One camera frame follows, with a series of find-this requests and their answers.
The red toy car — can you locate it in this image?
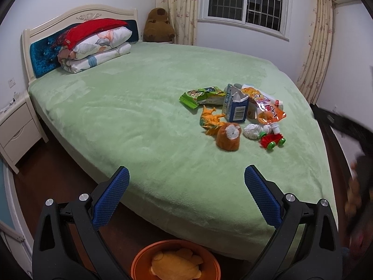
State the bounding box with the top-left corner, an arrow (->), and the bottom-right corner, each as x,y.
259,132 -> 286,151

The small white bottle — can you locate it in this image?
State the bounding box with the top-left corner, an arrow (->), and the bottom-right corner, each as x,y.
262,122 -> 281,134

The white tissue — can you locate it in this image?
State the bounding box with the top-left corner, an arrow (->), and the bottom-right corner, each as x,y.
243,123 -> 264,140

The orange plush with tissue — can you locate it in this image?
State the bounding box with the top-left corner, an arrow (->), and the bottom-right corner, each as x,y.
216,123 -> 242,151

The orange white snack bag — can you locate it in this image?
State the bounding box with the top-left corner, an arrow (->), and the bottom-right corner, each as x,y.
241,85 -> 286,125

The blue milk carton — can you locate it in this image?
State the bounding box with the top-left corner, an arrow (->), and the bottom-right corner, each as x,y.
222,84 -> 249,123

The orange yellow wrapper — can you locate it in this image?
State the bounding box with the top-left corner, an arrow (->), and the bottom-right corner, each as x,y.
199,105 -> 225,136

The green snack bag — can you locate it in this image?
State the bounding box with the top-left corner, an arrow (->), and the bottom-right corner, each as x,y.
179,87 -> 226,109

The person's right hand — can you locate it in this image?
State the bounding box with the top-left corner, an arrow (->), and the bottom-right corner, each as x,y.
345,162 -> 362,219

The orange plastic basin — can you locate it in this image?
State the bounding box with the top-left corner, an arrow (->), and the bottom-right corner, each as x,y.
131,240 -> 221,279

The yellow plush in basin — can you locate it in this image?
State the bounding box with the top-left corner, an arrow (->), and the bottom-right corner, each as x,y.
150,248 -> 204,280

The white bedside table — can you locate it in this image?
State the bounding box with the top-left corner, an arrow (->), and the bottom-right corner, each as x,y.
0,90 -> 49,174

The right floral curtain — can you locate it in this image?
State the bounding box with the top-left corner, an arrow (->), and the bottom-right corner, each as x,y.
296,0 -> 335,104

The floral curtain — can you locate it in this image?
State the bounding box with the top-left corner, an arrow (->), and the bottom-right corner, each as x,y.
296,0 -> 335,104
155,0 -> 199,45

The bed with green blanket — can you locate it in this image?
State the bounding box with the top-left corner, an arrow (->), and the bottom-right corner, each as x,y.
28,42 -> 335,261

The folded floral quilt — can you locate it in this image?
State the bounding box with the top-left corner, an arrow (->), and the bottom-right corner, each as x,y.
60,42 -> 131,73

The cream and blue headboard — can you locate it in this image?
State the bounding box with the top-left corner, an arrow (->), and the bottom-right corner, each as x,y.
21,4 -> 141,84

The red pillow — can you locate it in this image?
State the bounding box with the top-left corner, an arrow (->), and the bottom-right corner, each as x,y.
52,18 -> 128,49

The floral white pillow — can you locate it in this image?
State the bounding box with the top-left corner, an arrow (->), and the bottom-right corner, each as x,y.
58,27 -> 132,61

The brown plush bear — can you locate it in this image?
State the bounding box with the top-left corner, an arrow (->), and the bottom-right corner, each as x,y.
143,8 -> 176,43

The barred window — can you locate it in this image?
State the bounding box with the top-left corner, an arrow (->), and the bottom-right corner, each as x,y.
199,0 -> 291,41

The left floral curtain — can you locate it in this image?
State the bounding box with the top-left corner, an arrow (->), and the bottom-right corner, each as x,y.
155,0 -> 199,45

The white door frame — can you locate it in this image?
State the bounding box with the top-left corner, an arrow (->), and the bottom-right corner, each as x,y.
1,159 -> 34,279

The wall socket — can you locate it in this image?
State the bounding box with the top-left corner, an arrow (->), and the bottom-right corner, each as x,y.
8,78 -> 16,88

